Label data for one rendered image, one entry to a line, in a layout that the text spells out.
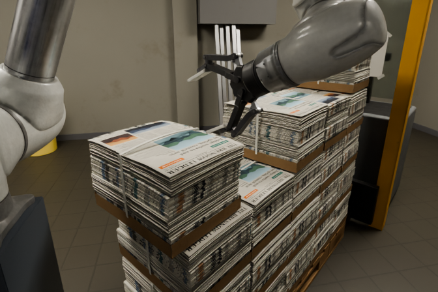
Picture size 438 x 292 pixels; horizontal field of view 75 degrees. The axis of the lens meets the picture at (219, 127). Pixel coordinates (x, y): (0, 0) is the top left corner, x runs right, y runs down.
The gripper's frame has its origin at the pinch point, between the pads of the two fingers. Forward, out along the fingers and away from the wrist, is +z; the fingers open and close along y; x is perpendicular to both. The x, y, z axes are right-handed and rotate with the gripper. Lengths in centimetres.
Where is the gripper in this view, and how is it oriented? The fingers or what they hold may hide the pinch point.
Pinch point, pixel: (203, 104)
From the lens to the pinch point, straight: 71.4
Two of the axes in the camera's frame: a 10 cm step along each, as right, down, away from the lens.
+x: 6.6, -2.3, 7.1
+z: -6.7, 2.5, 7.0
